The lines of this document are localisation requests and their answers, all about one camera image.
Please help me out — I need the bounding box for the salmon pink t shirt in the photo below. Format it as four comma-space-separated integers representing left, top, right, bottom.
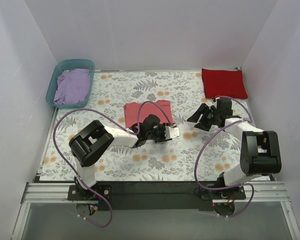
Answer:
123, 100, 174, 128

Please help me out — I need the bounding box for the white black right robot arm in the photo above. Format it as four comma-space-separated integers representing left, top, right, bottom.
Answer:
187, 96, 282, 199

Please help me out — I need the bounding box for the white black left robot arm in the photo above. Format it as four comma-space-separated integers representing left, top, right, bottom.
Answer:
69, 114, 174, 200

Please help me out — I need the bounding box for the floral patterned table mat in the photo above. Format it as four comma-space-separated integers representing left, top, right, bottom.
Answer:
39, 71, 241, 182

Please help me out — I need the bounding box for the folded red t shirt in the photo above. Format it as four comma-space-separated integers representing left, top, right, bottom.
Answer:
201, 68, 248, 100

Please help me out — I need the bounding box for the lilac t shirt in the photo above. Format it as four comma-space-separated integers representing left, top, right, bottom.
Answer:
53, 68, 91, 105

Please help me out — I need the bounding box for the teal plastic basket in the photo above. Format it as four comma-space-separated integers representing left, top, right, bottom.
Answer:
45, 59, 95, 109

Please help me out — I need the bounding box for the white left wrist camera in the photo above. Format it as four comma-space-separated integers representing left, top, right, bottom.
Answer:
164, 125, 180, 140

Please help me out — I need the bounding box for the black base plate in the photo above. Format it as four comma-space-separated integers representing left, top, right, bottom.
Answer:
66, 181, 247, 212

